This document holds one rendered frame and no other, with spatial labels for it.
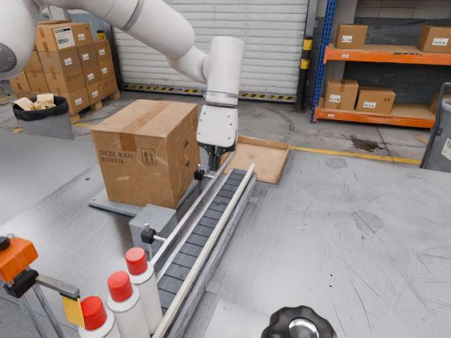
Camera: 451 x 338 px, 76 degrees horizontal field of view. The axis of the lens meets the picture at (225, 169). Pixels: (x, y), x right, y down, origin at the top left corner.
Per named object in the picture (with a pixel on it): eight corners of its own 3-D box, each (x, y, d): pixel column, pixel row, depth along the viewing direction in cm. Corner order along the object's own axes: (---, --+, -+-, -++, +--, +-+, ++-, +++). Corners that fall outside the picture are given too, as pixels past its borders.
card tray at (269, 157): (277, 184, 113) (278, 175, 111) (215, 172, 121) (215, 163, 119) (290, 150, 137) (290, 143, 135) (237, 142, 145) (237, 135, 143)
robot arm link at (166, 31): (100, 35, 64) (203, 90, 85) (130, 26, 52) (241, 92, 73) (113, -5, 63) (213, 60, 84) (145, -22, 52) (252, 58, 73)
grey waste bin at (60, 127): (63, 175, 274) (42, 113, 242) (25, 169, 283) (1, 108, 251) (92, 154, 309) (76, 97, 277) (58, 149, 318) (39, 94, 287)
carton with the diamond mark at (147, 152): (173, 212, 95) (164, 137, 81) (108, 201, 100) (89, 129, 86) (201, 166, 121) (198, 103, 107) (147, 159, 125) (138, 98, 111)
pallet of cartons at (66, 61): (75, 125, 379) (47, 28, 320) (20, 120, 394) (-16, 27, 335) (121, 97, 479) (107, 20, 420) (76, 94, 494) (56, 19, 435)
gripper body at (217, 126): (197, 98, 73) (192, 142, 76) (235, 102, 70) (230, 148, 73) (208, 100, 80) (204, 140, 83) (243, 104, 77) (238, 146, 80)
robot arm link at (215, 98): (198, 90, 72) (198, 102, 73) (233, 93, 70) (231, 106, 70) (211, 92, 80) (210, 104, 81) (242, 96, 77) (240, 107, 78)
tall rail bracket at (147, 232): (171, 280, 75) (164, 233, 66) (147, 272, 77) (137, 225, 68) (177, 271, 77) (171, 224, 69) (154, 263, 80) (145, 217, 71)
